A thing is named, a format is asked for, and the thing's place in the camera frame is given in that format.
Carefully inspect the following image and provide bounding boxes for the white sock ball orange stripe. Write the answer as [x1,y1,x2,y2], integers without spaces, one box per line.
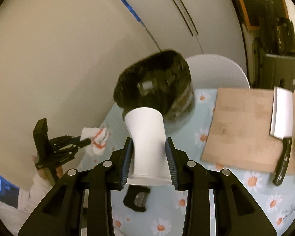
[80,127,109,157]

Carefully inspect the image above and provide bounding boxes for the white paper cup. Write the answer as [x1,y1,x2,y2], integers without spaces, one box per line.
[124,107,171,186]

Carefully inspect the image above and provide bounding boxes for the black fuzzy cup sleeve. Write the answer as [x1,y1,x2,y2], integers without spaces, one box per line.
[123,185,151,213]

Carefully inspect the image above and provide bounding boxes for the white sleeve left forearm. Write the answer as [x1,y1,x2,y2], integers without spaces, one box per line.
[0,169,52,235]

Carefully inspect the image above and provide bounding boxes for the person left hand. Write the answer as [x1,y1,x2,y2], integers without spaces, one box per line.
[31,156,63,180]

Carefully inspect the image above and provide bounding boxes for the wooden cutting board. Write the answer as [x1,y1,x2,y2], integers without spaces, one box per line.
[201,88,282,173]

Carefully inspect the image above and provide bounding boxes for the black knife block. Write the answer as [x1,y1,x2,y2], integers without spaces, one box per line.
[254,17,295,92]

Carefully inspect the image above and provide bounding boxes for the orange black box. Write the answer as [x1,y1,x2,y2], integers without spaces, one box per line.
[235,0,289,31]

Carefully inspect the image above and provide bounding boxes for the cleaver knife black handle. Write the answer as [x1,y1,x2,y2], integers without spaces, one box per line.
[270,86,294,186]

